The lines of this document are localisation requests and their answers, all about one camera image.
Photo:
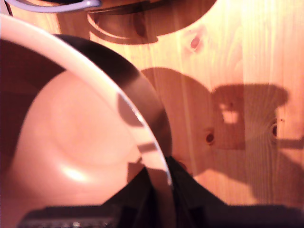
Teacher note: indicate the black Philips rice cooker body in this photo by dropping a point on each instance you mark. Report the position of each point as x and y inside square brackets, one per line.
[52, 10]

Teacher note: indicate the black cooking pot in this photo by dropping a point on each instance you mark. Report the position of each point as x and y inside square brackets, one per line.
[71, 118]

